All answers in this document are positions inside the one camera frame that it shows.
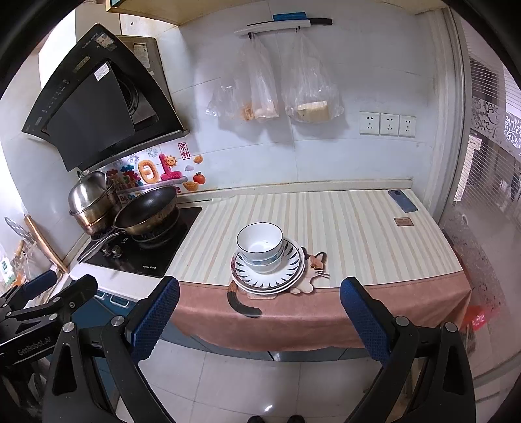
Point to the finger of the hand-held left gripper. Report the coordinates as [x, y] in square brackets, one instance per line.
[69, 299]
[38, 281]

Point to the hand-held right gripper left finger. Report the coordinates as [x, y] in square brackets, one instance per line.
[156, 317]

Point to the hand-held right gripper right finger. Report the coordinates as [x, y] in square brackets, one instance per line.
[362, 321]

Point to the floral white plate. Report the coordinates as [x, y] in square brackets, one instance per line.
[299, 280]

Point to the blue striped plate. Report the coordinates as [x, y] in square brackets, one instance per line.
[291, 260]

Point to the white bowl blue rim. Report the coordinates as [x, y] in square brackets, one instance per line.
[260, 240]
[264, 266]

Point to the wooden rolling pin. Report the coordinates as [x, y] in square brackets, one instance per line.
[47, 246]

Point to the cat shaped mat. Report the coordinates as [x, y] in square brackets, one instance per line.
[313, 264]

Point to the striped table cover pink border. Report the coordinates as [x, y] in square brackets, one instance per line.
[346, 244]

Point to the black glass gas stove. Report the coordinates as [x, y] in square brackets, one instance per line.
[179, 227]

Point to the stainless steel pot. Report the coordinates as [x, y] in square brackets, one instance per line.
[91, 199]

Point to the small brown card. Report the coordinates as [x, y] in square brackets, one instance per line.
[403, 221]

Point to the dark frying pan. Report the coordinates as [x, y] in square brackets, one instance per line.
[148, 207]

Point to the red plastic bag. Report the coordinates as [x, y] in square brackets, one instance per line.
[477, 318]

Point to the person's shoe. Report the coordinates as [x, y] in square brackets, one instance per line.
[296, 419]
[256, 419]

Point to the blue smartphone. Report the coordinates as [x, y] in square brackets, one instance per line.
[403, 201]

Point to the black range hood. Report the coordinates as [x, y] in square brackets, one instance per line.
[89, 101]

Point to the patterned glass sliding door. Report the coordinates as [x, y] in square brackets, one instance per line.
[488, 134]

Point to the clear plastic bag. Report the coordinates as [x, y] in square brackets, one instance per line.
[226, 97]

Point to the plastic bag with pale block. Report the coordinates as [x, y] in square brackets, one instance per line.
[311, 93]

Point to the plastic bag with buns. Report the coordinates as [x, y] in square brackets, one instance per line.
[262, 89]

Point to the colourful wall stickers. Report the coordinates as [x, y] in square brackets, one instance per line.
[167, 169]

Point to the white wall socket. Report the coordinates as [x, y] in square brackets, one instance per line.
[369, 123]
[389, 124]
[407, 125]

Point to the white wall rail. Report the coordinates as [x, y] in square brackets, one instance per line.
[268, 29]

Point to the wooden wall cabinet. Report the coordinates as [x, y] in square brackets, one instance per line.
[285, 8]

